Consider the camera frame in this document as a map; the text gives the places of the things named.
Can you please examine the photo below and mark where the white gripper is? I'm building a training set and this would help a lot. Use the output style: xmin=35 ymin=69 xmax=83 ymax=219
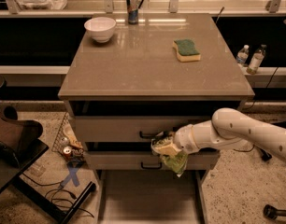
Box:
xmin=155 ymin=124 xmax=200 ymax=157

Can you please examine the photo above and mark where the green jalapeno chip bag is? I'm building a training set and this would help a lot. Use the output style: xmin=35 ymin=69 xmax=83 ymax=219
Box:
xmin=150 ymin=135 xmax=188 ymax=177

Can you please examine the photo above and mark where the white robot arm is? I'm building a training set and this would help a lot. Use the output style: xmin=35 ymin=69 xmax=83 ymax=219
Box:
xmin=151 ymin=108 xmax=286 ymax=163

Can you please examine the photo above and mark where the open bottom drawer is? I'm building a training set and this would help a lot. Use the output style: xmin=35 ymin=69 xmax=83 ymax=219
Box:
xmin=97 ymin=170 xmax=208 ymax=224

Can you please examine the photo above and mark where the grey drawer cabinet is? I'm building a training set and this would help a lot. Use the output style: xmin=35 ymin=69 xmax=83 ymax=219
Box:
xmin=59 ymin=14 xmax=253 ymax=224

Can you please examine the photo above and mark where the middle grey drawer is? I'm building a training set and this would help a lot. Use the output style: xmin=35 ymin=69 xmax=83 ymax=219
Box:
xmin=84 ymin=151 xmax=220 ymax=170

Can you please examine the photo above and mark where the grey drawer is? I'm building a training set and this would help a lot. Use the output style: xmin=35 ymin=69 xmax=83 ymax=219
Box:
xmin=70 ymin=116 xmax=209 ymax=143
xmin=84 ymin=151 xmax=220 ymax=170

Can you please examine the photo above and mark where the top grey drawer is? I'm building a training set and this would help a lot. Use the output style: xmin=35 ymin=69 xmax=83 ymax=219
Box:
xmin=70 ymin=116 xmax=209 ymax=143

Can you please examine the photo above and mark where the yellow green sponge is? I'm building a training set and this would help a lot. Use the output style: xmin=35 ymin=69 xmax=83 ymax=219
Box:
xmin=173 ymin=39 xmax=201 ymax=63

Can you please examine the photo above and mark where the black stand leg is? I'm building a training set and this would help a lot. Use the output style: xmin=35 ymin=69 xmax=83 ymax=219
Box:
xmin=259 ymin=149 xmax=272 ymax=161

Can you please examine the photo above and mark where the blue tape cross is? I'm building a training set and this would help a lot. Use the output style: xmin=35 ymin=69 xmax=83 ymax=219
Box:
xmin=61 ymin=167 xmax=79 ymax=187

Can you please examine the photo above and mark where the red soda can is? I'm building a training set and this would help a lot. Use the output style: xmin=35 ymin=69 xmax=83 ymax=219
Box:
xmin=63 ymin=146 xmax=72 ymax=161

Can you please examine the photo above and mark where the clear water bottle blue label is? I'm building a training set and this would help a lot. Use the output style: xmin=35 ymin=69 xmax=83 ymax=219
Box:
xmin=236 ymin=45 xmax=249 ymax=66

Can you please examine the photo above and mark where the clear bottle yellowish label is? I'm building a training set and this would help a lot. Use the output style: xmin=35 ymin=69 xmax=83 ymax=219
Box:
xmin=246 ymin=44 xmax=266 ymax=75

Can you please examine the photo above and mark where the black table leg bar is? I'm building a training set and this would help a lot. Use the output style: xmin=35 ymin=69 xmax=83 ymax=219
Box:
xmin=12 ymin=177 xmax=96 ymax=224

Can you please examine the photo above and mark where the white ceramic bowl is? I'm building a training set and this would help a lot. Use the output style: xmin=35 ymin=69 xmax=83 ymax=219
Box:
xmin=84 ymin=17 xmax=116 ymax=43

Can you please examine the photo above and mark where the black chair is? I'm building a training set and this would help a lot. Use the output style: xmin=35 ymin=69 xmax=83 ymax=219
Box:
xmin=0 ymin=76 xmax=48 ymax=193

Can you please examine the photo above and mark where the wire basket with snacks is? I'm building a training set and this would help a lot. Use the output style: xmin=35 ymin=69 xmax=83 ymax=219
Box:
xmin=52 ymin=114 xmax=84 ymax=162

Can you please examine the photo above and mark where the black floor cable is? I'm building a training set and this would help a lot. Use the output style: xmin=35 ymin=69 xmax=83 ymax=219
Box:
xmin=21 ymin=171 xmax=96 ymax=218

